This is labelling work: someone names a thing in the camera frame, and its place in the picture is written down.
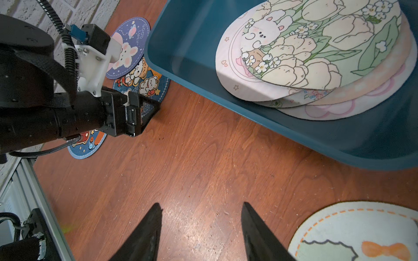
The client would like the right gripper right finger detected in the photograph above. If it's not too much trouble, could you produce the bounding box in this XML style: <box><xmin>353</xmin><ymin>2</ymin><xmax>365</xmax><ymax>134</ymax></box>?
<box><xmin>241</xmin><ymin>202</ymin><xmax>295</xmax><ymax>261</ymax></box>

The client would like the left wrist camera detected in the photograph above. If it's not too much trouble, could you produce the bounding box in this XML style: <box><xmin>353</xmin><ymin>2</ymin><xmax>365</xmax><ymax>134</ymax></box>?
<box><xmin>63</xmin><ymin>24</ymin><xmax>122</xmax><ymax>97</ymax></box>

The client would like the pink round bunny coaster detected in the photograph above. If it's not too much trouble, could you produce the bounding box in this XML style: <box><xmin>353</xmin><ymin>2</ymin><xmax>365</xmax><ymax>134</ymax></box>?
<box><xmin>215</xmin><ymin>3</ymin><xmax>301</xmax><ymax>102</ymax></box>

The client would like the blue car animals coaster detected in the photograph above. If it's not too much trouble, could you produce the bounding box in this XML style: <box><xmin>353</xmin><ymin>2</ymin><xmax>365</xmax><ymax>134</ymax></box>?
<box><xmin>68</xmin><ymin>129</ymin><xmax>107</xmax><ymax>160</ymax></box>

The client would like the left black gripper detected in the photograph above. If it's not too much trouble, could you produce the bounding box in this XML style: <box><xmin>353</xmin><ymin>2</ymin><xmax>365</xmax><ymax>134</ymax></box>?
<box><xmin>99</xmin><ymin>87</ymin><xmax>161</xmax><ymax>137</ymax></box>

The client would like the green tulip coaster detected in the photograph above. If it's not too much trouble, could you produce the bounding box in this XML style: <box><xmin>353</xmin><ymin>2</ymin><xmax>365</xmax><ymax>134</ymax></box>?
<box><xmin>240</xmin><ymin>1</ymin><xmax>409</xmax><ymax>90</ymax></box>

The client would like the white alpaca coaster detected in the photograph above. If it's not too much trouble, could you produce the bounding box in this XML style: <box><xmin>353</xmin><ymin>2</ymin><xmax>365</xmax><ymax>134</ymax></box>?
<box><xmin>288</xmin><ymin>201</ymin><xmax>418</xmax><ymax>261</ymax></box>

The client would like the white butterfly coaster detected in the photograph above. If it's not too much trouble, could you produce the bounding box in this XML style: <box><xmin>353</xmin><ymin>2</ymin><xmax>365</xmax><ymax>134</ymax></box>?
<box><xmin>256</xmin><ymin>89</ymin><xmax>333</xmax><ymax>109</ymax></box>

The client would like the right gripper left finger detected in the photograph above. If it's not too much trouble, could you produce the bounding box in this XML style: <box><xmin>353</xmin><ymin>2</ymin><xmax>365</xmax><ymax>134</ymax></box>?
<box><xmin>110</xmin><ymin>203</ymin><xmax>163</xmax><ymax>261</ymax></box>

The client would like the teal plastic storage box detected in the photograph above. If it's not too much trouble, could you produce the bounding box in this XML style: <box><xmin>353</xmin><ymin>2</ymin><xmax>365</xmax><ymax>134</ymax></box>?
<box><xmin>145</xmin><ymin>1</ymin><xmax>418</xmax><ymax>170</ymax></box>

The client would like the blue denim bears coaster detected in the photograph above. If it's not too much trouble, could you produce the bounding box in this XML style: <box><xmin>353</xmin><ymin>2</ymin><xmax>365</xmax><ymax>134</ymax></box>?
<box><xmin>113</xmin><ymin>58</ymin><xmax>170</xmax><ymax>102</ymax></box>

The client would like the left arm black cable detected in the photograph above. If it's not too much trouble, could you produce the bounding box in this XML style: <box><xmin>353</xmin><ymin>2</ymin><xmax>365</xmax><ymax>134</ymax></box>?
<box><xmin>35</xmin><ymin>0</ymin><xmax>81</xmax><ymax>85</ymax></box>

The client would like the purple bunny coaster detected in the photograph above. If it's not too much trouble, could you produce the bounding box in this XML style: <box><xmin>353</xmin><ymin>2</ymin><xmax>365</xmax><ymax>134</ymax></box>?
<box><xmin>106</xmin><ymin>17</ymin><xmax>151</xmax><ymax>79</ymax></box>

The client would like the pink unicorn coaster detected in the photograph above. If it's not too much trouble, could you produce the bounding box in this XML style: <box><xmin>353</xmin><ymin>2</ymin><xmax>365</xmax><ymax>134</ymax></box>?
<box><xmin>278</xmin><ymin>40</ymin><xmax>418</xmax><ymax>121</ymax></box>

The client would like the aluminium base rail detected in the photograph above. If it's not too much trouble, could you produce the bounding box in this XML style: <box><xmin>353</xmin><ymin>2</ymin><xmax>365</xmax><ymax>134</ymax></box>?
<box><xmin>1</xmin><ymin>159</ymin><xmax>74</xmax><ymax>261</ymax></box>

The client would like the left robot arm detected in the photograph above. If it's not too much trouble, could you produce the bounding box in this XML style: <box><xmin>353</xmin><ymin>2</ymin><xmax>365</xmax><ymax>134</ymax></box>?
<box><xmin>1</xmin><ymin>15</ymin><xmax>161</xmax><ymax>164</ymax></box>

